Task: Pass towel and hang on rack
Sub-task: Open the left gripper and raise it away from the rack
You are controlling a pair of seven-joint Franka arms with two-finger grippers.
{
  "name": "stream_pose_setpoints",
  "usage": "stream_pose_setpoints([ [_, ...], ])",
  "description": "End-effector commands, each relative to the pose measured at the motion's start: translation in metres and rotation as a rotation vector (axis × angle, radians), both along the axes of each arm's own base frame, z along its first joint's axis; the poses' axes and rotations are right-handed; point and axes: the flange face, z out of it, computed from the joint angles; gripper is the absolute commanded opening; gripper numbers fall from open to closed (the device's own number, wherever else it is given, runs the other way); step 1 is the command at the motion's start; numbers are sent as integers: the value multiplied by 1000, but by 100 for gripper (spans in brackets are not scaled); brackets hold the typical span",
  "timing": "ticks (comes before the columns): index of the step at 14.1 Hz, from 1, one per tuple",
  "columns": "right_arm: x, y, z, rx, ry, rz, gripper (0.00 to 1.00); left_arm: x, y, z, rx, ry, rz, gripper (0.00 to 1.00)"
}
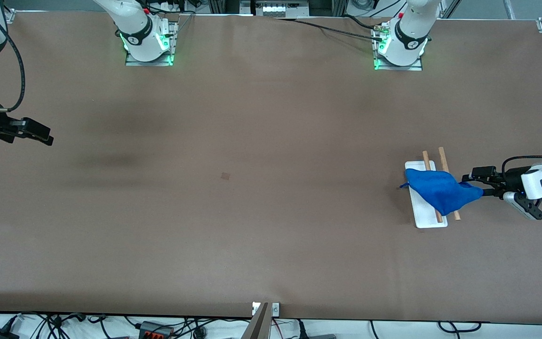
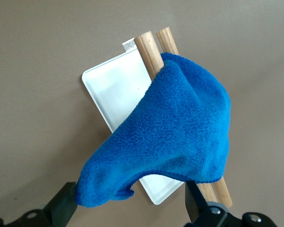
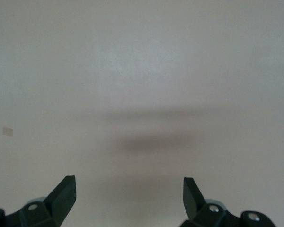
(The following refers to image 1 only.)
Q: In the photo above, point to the black orange connector box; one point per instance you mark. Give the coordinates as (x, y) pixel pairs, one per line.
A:
(155, 332)

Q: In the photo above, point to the white towel rack wooden bars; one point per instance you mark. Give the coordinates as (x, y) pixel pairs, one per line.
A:
(426, 221)

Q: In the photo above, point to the silver camera mount bracket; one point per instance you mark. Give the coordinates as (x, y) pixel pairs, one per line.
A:
(275, 309)

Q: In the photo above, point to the grey camera pole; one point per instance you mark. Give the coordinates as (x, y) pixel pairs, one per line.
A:
(258, 327)

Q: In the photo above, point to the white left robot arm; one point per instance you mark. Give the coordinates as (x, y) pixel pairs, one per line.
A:
(405, 52)

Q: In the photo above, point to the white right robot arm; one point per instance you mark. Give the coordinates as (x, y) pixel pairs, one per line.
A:
(141, 42)

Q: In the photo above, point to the white power strip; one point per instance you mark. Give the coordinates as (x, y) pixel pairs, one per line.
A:
(275, 9)

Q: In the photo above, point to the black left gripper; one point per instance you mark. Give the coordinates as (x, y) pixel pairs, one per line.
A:
(511, 181)

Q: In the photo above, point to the blue microfibre towel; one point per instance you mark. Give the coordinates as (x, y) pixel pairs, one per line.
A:
(440, 190)

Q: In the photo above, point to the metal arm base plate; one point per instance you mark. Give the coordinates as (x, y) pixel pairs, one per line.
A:
(417, 67)
(172, 42)

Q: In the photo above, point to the black plug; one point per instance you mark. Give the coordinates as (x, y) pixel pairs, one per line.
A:
(301, 329)

